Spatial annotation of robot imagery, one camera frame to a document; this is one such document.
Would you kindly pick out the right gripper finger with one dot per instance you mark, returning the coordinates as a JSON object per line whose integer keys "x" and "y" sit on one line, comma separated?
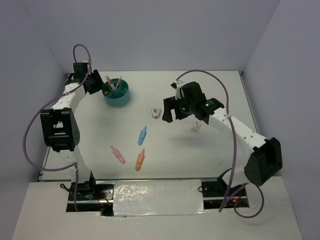
{"x": 179, "y": 112}
{"x": 169, "y": 105}

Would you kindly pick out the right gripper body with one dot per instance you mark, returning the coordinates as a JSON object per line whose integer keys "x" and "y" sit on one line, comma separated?
{"x": 186, "y": 106}

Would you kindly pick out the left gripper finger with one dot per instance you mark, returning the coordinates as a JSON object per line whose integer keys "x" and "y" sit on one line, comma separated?
{"x": 92, "y": 86}
{"x": 97, "y": 81}

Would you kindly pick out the orange slim highlighter pen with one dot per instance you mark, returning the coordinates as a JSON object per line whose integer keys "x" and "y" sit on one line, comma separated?
{"x": 109, "y": 81}

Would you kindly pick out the pink grey mini stapler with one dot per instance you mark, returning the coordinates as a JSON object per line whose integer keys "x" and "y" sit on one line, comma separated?
{"x": 155, "y": 112}

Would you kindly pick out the red slim highlighter pen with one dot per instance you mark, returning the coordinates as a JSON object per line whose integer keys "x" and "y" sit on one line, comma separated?
{"x": 118, "y": 82}

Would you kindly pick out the orange stubby highlighter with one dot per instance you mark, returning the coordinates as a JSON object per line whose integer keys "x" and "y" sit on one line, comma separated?
{"x": 140, "y": 160}

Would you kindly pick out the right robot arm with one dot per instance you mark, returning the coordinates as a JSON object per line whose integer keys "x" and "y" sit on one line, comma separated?
{"x": 264, "y": 155}

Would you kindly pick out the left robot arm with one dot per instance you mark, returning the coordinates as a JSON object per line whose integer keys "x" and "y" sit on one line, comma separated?
{"x": 60, "y": 129}

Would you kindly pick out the teal round organizer container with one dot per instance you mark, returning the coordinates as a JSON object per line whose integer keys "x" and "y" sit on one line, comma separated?
{"x": 117, "y": 97}

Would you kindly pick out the blue stubby highlighter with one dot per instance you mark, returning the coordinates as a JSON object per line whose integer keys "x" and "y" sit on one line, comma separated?
{"x": 142, "y": 136}

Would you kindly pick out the pink stubby highlighter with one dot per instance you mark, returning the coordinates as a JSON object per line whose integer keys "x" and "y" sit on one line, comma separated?
{"x": 118, "y": 155}

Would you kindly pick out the silver foil sheet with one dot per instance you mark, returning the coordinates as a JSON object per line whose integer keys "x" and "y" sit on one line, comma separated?
{"x": 157, "y": 198}

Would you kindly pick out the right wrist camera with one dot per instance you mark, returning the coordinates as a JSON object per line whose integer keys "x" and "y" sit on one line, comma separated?
{"x": 177, "y": 84}

